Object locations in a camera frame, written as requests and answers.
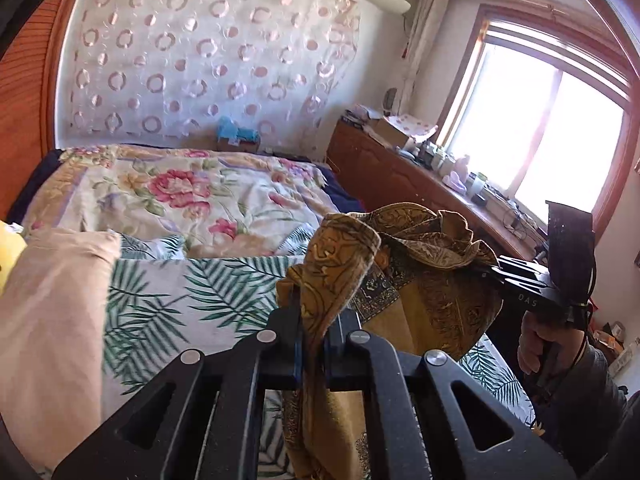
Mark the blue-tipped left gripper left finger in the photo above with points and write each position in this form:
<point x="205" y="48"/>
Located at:
<point x="200" y="417"/>

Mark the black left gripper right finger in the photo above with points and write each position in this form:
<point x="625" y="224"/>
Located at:
<point x="427" y="418"/>

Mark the golden patterned garment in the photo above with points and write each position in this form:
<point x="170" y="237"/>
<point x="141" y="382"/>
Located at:
<point x="407" y="272"/>

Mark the person's right hand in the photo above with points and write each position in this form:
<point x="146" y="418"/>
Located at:
<point x="535" y="335"/>

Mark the palm leaf bed sheet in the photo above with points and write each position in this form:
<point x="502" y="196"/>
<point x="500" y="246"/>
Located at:
<point x="160" y="303"/>

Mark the pink bottle on sill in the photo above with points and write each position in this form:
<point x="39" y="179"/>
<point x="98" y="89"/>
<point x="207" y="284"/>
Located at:
<point x="456" y="177"/>

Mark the folded beige cloth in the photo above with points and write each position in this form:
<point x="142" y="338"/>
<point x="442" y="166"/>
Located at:
<point x="53" y="309"/>

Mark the wooden sideboard cabinet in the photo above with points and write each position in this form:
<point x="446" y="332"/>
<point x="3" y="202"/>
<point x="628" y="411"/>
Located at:
<point x="378" y="176"/>

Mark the floral quilt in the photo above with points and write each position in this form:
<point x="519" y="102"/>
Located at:
<point x="222" y="204"/>

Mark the cardboard box on cabinet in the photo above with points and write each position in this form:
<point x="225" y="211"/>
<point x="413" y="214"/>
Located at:
<point x="404" y="131"/>

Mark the yellow plush toy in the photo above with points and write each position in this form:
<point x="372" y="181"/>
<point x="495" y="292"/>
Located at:
<point x="12" y="245"/>

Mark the teal object behind bed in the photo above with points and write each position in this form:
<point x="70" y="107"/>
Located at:
<point x="228" y="130"/>

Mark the white window curtain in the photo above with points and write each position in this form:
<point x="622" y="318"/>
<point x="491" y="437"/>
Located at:
<point x="424" y="29"/>

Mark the sheer circle-patterned curtain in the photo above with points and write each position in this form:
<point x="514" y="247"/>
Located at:
<point x="170" y="72"/>

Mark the window with wooden frame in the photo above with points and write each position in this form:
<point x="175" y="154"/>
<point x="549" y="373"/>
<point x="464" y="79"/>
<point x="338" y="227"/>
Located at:
<point x="544" y="110"/>

